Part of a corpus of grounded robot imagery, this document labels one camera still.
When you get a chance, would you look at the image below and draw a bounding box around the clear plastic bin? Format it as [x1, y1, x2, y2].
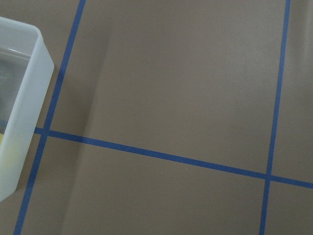
[0, 17, 54, 200]

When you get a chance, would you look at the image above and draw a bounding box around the yellow plastic cup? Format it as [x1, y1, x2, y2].
[0, 133, 4, 145]

